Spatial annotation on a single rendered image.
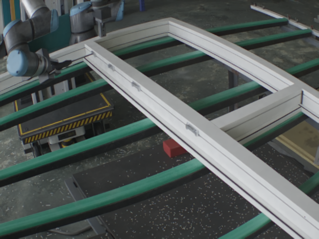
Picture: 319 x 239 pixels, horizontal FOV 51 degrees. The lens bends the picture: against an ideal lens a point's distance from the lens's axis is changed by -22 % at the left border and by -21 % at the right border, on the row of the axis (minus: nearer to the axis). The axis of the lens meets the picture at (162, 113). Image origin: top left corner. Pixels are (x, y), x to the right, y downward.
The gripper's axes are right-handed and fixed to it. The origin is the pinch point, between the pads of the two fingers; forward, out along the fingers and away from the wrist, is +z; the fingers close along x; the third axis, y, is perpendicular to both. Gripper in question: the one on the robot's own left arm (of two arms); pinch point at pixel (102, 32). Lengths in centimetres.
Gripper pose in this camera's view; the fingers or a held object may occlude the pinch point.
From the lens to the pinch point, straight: 171.8
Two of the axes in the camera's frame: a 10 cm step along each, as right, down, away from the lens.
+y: -8.6, 3.1, -4.1
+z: 0.7, 8.6, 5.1
